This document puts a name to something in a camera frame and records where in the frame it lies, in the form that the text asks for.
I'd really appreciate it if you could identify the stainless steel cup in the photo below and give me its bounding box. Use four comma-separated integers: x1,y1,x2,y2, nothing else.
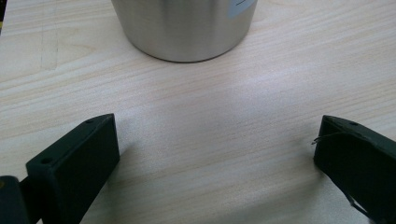
110,0,259,63

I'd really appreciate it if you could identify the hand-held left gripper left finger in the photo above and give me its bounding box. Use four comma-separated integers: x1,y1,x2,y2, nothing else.
19,113,120,224

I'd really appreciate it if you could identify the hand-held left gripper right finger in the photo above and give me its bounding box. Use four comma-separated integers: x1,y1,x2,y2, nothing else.
311,115,396,224

